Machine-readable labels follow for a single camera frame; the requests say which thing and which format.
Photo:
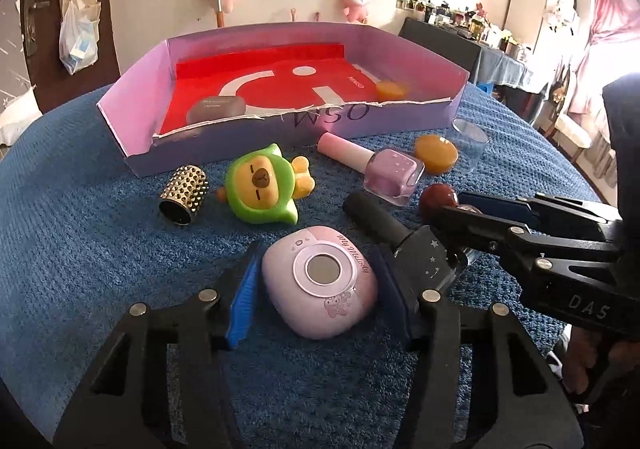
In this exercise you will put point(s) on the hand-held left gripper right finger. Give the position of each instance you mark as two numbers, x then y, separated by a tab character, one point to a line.
396	294

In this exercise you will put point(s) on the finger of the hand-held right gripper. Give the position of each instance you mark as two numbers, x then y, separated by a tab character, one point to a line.
492	206
475	229

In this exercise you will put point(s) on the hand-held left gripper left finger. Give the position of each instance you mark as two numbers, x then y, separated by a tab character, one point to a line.
244	301

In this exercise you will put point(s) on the pink round mirror case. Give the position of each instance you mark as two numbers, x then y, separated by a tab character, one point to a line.
290	299

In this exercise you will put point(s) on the dark red ball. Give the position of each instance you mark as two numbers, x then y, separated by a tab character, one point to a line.
437	198

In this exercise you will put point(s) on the black nail polish bottle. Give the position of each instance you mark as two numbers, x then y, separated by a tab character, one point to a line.
372	218

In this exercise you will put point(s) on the pink nail polish bottle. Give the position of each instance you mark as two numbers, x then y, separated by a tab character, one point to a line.
392	174

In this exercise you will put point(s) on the purple cardboard box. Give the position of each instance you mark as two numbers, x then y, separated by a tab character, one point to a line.
400	118

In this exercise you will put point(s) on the person's right hand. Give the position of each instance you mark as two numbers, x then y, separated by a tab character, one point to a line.
580	359

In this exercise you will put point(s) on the clear plastic cup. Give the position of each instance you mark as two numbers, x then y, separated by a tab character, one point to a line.
469	141

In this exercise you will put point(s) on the orange round disc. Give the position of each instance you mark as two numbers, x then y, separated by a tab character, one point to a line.
436	154
392	90

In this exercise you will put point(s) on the green capybara toy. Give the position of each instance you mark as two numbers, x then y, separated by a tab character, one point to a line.
257	186

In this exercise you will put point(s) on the gold studded cup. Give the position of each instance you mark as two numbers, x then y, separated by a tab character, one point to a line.
184	194

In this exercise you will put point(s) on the blue table cloth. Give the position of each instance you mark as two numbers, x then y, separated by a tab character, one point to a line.
500	66

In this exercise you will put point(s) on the row of perfume bottles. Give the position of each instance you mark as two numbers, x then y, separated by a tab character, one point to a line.
450	11

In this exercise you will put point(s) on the pink curtain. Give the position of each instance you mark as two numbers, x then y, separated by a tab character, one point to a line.
600	29

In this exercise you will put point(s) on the white cabinet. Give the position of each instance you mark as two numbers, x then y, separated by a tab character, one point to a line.
540	4

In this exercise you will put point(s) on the red paper bag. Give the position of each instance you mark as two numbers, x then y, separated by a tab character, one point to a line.
210	74

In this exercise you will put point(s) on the pink bear plush toy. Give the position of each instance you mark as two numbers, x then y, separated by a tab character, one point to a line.
355	4

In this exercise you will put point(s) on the brown door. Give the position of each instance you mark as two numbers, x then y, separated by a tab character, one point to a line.
107	29

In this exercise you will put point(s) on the white plastic bag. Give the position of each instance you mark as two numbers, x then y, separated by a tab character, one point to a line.
77	44

